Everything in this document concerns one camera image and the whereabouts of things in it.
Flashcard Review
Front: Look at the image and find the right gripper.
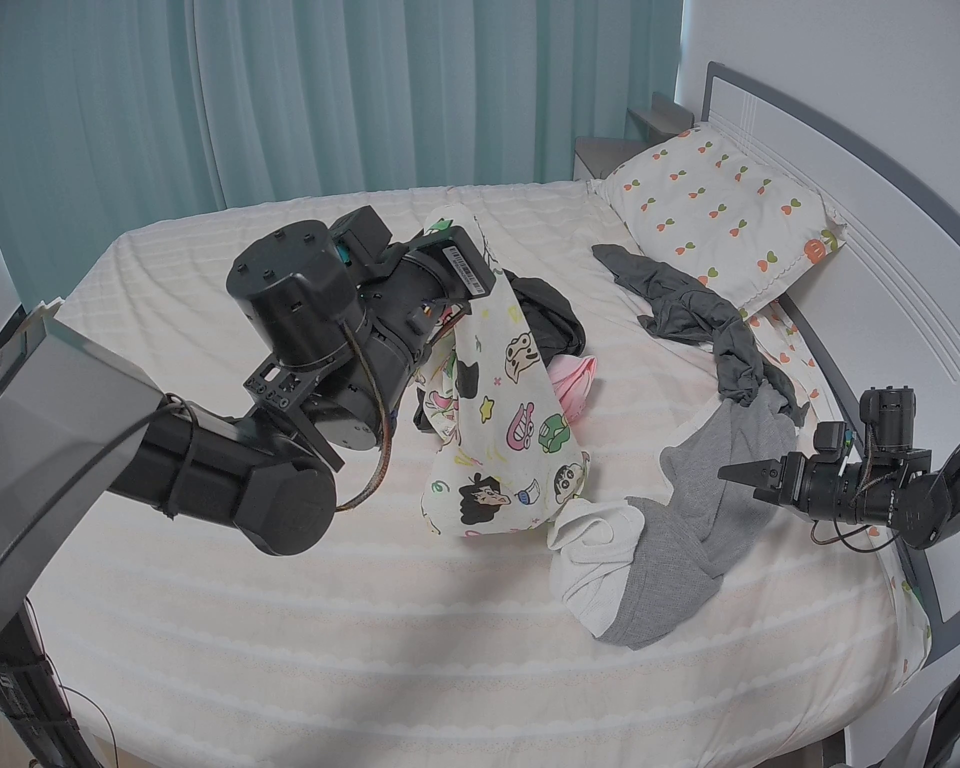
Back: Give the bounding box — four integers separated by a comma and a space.
718, 450, 864, 526

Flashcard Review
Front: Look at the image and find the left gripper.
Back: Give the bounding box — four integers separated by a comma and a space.
360, 223, 500, 361

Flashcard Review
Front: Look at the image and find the white printed pyjama top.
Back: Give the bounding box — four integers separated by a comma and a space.
411, 204, 594, 543

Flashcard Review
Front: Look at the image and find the black garment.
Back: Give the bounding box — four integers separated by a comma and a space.
498, 273, 588, 363

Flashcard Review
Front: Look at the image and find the pink garment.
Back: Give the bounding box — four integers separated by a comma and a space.
546, 354, 601, 423

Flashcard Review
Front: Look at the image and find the white garment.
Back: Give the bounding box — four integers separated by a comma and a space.
549, 496, 648, 640

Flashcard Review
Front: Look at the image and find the grey bedside table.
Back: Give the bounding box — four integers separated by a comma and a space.
573, 91, 695, 181

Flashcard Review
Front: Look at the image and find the blue-green curtain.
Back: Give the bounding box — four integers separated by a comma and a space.
0, 0, 687, 309

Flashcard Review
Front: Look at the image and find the white printed pillow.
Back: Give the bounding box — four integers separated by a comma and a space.
592, 123, 849, 312

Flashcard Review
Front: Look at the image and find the bed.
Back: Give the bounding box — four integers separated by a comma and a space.
30, 61, 960, 759

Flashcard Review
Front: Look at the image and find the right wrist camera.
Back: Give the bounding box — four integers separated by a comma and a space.
813, 421, 855, 472

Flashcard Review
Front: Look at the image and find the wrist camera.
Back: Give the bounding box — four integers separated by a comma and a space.
813, 421, 855, 472
328, 204, 397, 285

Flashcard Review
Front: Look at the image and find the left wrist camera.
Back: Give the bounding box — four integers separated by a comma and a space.
328, 204, 397, 285

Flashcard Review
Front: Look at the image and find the black cable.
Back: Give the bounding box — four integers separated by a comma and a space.
808, 517, 901, 556

